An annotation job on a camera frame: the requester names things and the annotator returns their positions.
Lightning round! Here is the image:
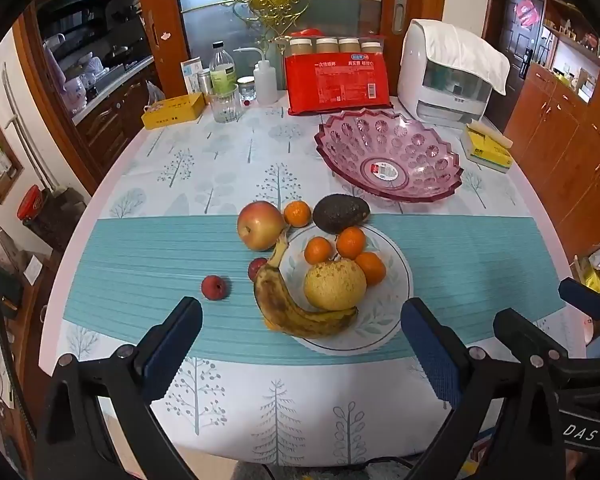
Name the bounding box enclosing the red lychee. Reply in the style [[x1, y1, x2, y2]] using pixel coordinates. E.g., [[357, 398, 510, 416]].
[[248, 257, 268, 282], [200, 275, 228, 301]]

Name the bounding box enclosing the purple glass fruit bowl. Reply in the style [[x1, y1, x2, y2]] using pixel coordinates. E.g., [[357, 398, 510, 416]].
[[314, 108, 463, 203]]

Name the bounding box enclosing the clear drinking glass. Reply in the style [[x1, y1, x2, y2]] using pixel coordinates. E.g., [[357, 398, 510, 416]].
[[210, 84, 242, 124]]

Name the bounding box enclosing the orange tangerine beside apple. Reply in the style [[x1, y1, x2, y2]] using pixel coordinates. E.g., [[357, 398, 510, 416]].
[[284, 200, 312, 228]]

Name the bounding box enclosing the teal striped table runner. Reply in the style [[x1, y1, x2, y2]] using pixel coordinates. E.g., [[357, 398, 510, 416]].
[[64, 214, 582, 366]]

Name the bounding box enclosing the red apple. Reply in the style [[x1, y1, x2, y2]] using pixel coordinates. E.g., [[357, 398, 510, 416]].
[[236, 200, 286, 252]]

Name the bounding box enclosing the clear bottle green label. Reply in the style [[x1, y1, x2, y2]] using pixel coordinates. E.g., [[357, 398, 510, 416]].
[[209, 41, 237, 94]]

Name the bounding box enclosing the white floral plate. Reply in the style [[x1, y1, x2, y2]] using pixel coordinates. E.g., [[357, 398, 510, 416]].
[[279, 224, 414, 356]]

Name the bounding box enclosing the yellow sponge pack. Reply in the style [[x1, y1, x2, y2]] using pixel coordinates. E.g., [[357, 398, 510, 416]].
[[460, 122, 514, 174]]

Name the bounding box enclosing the white squeeze bottle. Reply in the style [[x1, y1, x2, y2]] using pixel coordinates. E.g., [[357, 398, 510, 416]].
[[235, 47, 278, 106]]

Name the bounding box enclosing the small glass jar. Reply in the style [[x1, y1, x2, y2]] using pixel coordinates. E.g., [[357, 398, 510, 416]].
[[237, 76, 257, 102]]

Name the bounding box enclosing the wooden cabinet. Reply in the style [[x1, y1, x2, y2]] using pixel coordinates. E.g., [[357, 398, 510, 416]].
[[502, 0, 600, 261]]

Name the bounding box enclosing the yellow tissue box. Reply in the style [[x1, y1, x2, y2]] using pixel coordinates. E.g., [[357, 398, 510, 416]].
[[142, 92, 206, 130]]

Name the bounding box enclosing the tree patterned tablecloth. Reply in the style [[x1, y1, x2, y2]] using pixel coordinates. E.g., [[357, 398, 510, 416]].
[[37, 90, 589, 468]]

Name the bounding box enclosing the spotted ripe banana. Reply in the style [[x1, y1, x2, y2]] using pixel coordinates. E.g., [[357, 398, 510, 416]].
[[253, 229, 358, 338]]

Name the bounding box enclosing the pack of beige jars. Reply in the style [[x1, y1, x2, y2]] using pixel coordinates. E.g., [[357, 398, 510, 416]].
[[288, 36, 384, 55]]

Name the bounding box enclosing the yellow speckled pear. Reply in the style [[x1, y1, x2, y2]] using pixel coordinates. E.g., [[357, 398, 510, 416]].
[[303, 259, 367, 311]]

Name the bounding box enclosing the orange tangerine plate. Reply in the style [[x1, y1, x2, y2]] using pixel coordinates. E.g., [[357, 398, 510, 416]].
[[336, 226, 366, 260], [303, 236, 334, 266], [354, 252, 387, 287]]

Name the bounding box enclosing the white cloth on appliance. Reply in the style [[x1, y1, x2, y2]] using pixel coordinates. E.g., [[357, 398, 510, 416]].
[[402, 18, 510, 96]]

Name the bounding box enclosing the dark green avocado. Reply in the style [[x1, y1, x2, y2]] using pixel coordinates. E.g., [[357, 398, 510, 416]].
[[313, 194, 370, 234]]

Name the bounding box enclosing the red plastic package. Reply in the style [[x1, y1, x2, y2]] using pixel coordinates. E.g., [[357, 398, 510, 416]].
[[285, 52, 390, 115]]

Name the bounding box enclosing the small white carton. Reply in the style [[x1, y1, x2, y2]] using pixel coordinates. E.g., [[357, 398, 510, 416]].
[[181, 56, 204, 94]]

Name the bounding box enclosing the white countertop appliance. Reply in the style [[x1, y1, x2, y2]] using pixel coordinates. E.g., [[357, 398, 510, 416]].
[[396, 30, 498, 126]]

